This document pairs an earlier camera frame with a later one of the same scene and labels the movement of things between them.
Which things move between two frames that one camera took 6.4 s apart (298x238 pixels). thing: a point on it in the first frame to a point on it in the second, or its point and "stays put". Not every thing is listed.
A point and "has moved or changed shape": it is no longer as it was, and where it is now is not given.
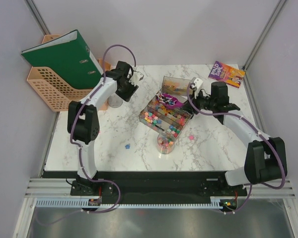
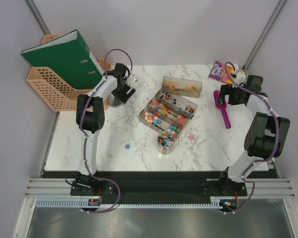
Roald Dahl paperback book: [223, 72] stays put
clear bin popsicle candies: [175, 86] stays put
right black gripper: [191, 106] to [227, 89]
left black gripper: [127, 96] stays put
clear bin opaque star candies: [159, 121] stays put
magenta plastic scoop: [170, 101] has moved or changed shape
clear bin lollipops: [161, 105] to [179, 103]
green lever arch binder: [67, 58] stays put
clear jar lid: [115, 101] stays put
